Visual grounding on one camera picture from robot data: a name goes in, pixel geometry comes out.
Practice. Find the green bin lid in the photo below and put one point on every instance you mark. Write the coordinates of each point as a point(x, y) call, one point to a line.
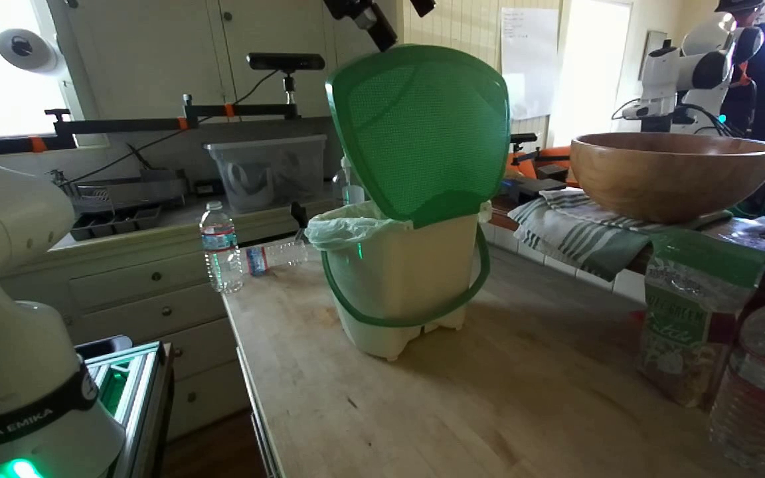
point(424, 134)

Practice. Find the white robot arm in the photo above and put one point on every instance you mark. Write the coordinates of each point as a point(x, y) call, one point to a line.
point(11, 336)

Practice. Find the white paper sheet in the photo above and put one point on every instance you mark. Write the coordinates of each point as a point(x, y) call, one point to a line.
point(529, 63)

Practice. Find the clear soap pump dispenser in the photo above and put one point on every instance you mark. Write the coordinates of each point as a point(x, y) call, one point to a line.
point(352, 190)

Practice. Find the clear plastic storage tub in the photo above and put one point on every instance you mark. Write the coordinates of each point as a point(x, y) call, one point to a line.
point(267, 173)

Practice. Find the orange tool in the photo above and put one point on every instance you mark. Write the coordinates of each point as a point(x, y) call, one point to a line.
point(542, 166)

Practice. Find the pale green liner bag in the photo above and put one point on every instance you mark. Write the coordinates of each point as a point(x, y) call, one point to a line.
point(343, 230)

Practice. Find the black table clamp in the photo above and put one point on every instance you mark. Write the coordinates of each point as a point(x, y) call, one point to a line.
point(299, 219)

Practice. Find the clear bottle red blue label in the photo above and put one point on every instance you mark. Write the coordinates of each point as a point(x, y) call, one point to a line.
point(280, 255)

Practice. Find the long black orange bar clamp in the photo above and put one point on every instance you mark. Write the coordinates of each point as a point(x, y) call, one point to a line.
point(134, 117)

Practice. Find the small clear water bottle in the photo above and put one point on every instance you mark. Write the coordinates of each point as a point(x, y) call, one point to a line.
point(222, 254)

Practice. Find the white printed paper sack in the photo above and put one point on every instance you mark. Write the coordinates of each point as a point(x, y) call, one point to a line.
point(577, 233)

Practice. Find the large wooden bowl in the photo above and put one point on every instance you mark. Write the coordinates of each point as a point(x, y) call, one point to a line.
point(670, 177)

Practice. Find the dark metal tray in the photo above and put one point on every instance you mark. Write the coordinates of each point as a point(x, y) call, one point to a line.
point(132, 225)

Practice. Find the white drawer cabinet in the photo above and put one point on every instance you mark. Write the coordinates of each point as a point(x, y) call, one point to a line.
point(134, 300)

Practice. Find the green clear food bag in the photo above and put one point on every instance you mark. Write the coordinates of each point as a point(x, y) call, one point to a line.
point(691, 308)

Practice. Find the white green open crate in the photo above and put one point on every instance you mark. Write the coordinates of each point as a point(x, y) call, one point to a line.
point(132, 389)

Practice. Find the large clear water bottle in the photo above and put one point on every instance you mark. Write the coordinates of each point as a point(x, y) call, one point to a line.
point(764, 389)

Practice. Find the black camera on stand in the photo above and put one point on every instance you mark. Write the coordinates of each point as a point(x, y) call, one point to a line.
point(286, 63)

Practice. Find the round white wall fixture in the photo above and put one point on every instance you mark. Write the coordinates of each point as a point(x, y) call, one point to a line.
point(25, 48)

